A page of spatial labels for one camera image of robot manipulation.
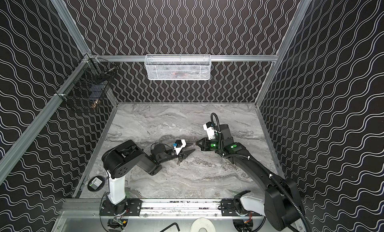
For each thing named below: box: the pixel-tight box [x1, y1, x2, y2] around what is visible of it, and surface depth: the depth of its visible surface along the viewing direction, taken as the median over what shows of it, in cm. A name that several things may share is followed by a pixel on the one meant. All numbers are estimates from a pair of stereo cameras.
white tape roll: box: [190, 217, 216, 232], surface depth 71 cm
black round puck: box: [87, 175, 106, 192], surface depth 82 cm
